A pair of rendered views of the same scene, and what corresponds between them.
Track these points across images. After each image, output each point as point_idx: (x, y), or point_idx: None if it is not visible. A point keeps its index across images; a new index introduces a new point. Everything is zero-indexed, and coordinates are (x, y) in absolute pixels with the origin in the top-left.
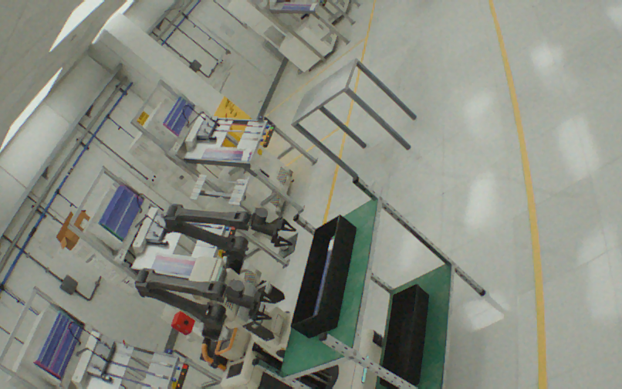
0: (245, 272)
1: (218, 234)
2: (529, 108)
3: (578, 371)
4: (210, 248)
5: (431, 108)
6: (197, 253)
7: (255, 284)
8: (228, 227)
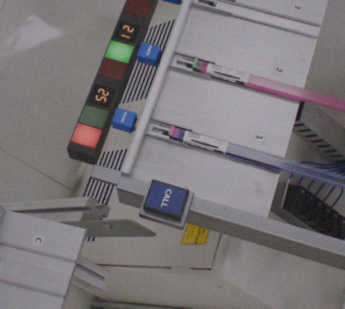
0: (102, 218)
1: (180, 87)
2: None
3: None
4: None
5: None
6: None
7: (76, 195)
8: (117, 121)
